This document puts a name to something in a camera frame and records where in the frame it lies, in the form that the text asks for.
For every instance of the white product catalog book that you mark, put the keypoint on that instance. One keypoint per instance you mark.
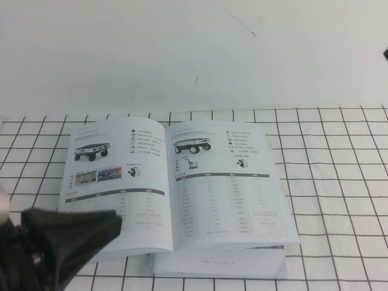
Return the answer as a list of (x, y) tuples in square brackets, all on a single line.
[(212, 197)]

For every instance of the white black-grid tablecloth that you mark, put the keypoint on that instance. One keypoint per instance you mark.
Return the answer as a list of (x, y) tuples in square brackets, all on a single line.
[(333, 182)]

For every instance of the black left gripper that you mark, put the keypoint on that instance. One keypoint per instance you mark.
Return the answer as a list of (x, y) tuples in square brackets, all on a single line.
[(24, 263)]

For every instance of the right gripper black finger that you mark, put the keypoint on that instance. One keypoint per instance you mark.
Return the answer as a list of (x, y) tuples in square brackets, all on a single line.
[(385, 54)]

